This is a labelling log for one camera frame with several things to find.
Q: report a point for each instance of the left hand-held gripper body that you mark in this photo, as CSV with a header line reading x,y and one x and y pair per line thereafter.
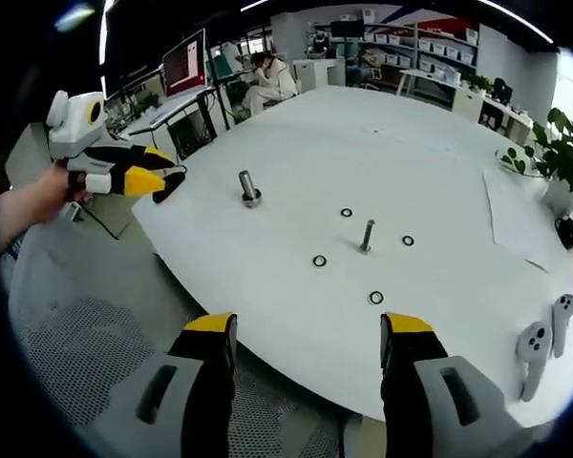
x,y
71,129

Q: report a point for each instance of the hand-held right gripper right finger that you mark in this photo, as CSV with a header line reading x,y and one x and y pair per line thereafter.
x,y
410,405

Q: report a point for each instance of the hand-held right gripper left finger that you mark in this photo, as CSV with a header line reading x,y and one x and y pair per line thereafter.
x,y
124,429

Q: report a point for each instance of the small dark washer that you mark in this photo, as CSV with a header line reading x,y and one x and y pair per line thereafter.
x,y
319,257
346,209
375,293
408,236

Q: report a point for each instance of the thin threaded stud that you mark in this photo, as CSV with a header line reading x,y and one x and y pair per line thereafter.
x,y
367,234

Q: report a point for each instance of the person's left hand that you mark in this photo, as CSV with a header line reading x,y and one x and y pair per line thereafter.
x,y
57,186

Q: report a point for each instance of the thick steel bolt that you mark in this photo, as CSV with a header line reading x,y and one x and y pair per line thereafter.
x,y
246,183

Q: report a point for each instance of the red screen monitor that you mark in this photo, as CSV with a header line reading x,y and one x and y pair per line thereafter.
x,y
184,62

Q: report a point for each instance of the white game controller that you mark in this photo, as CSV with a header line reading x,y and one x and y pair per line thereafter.
x,y
535,343
564,315

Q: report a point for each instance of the white floor cabinet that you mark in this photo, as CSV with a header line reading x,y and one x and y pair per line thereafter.
x,y
315,74

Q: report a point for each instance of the white paper sheet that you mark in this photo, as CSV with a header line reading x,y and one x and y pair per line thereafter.
x,y
515,205

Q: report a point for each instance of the small black object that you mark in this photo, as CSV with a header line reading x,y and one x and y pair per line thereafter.
x,y
568,234

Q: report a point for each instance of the white plant pot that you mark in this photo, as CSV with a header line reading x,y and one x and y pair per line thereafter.
x,y
561,195

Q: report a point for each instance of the green potted plant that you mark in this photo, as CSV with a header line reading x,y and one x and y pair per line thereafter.
x,y
566,148

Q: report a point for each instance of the white side desk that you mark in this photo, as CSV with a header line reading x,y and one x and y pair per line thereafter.
x,y
465,105

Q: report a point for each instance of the white shelving unit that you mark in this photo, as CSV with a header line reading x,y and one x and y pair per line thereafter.
x,y
413,47

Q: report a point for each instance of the white trestle table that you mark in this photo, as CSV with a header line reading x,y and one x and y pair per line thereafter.
x,y
425,73

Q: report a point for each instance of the row of white storage bins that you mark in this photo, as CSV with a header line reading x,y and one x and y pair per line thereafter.
x,y
430,45

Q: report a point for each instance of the black desk device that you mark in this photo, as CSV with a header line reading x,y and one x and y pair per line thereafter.
x,y
503,90

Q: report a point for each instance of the small green plant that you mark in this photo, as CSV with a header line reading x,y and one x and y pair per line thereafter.
x,y
477,82

